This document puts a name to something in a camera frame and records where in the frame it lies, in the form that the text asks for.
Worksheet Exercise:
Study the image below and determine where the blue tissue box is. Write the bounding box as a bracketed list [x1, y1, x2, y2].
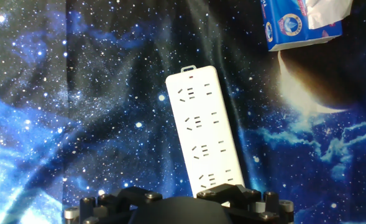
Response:
[260, 0, 344, 52]

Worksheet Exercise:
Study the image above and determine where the galaxy print cloth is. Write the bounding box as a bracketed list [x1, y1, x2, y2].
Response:
[0, 0, 366, 224]

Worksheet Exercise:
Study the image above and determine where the white tissue sheet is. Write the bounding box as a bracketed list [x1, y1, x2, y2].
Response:
[304, 0, 354, 30]

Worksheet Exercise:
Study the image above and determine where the white power strip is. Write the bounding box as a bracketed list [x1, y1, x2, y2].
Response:
[165, 64, 246, 198]

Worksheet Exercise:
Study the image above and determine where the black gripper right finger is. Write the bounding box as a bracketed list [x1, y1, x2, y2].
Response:
[196, 183, 295, 224]

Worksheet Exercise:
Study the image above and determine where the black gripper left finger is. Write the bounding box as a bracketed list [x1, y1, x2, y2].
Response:
[63, 185, 163, 224]

